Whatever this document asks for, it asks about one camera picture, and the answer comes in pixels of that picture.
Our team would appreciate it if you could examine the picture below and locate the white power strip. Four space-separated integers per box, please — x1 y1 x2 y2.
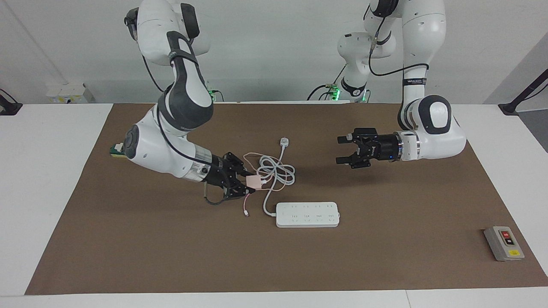
275 202 340 228

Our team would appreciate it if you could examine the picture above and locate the white wall outlet box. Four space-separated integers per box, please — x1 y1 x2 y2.
46 83 95 104

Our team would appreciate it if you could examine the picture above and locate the black left arm base cable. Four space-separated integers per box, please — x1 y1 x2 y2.
307 64 348 101

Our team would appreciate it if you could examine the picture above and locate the black slanted stand pole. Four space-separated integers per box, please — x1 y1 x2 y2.
498 68 548 116

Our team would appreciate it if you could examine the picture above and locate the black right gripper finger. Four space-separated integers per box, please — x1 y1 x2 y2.
223 184 256 201
225 152 254 177

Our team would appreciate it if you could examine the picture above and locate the black stand base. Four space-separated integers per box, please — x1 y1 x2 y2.
0 89 23 116

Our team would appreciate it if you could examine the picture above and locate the brown table mat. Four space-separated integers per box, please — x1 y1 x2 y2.
25 102 548 296

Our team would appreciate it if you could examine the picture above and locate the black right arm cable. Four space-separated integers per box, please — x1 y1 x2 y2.
124 9 227 206

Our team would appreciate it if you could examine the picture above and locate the white power strip cord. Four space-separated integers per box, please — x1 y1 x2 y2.
256 137 296 216

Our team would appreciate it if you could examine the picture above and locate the grey on-off switch box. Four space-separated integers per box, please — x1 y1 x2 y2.
484 225 525 262

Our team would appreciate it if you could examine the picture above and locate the pink charging cable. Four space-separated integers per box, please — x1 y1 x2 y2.
242 152 287 217

